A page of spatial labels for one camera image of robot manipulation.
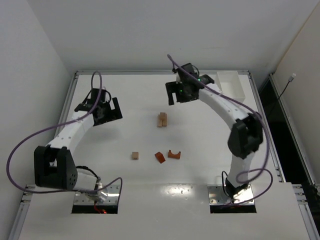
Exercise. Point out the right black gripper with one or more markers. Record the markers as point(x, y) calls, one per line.
point(175, 91)

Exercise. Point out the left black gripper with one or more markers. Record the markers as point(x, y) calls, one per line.
point(110, 116)

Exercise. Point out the light pentagon wood block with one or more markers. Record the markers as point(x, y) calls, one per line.
point(162, 115)

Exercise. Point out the white perforated box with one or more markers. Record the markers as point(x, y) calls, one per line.
point(230, 85)

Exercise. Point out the light wood cube block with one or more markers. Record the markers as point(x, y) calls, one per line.
point(135, 155)

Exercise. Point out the dark red wedge block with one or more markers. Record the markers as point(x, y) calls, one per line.
point(160, 157)

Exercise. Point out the dark red arch block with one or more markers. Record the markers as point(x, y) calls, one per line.
point(174, 155)

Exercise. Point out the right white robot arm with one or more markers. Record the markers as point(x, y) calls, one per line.
point(246, 132)

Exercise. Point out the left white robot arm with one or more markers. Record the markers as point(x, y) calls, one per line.
point(54, 165)

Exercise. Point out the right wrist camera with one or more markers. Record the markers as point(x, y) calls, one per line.
point(188, 72)

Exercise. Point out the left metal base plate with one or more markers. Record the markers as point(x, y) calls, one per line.
point(108, 196)

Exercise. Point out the metal base plate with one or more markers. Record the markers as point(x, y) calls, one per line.
point(217, 197)
point(108, 196)

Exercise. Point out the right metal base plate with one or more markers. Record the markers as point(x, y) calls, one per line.
point(217, 197)

